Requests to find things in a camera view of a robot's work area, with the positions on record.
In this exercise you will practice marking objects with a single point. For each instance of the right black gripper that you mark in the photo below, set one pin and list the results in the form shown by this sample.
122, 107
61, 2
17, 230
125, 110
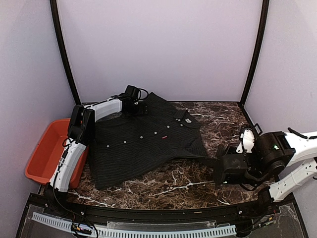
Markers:
227, 149

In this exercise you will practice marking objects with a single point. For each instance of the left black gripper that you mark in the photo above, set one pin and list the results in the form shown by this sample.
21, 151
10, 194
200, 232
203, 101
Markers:
142, 112

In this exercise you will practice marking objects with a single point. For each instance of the black pinstriped shirt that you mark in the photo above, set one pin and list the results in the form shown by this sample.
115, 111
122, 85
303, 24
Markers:
128, 147

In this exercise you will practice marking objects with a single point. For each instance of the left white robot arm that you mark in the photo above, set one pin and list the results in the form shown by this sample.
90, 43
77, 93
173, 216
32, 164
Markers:
81, 133

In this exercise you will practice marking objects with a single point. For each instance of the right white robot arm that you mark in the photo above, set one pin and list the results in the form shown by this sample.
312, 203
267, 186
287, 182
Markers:
262, 156

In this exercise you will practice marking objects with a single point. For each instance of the black brooch stand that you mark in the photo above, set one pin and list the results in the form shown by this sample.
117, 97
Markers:
257, 130

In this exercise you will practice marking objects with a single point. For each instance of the orange plastic bin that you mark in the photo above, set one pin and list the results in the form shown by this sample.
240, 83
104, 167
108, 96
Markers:
44, 160

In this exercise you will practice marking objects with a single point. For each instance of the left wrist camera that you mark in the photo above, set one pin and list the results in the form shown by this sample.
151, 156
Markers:
132, 92

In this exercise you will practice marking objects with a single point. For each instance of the black front rail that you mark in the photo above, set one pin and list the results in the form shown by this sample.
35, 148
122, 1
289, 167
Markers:
241, 213

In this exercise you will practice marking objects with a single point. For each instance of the left black frame post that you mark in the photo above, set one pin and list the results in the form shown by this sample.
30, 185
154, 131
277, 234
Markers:
63, 52

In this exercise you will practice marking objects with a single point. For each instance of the black frame post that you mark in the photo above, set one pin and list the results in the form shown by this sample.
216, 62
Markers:
63, 52
256, 52

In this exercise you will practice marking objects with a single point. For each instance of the white slotted cable duct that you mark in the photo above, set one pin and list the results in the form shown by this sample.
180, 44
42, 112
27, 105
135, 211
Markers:
135, 230

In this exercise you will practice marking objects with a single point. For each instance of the right black frame post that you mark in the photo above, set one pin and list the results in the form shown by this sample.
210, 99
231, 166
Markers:
256, 52

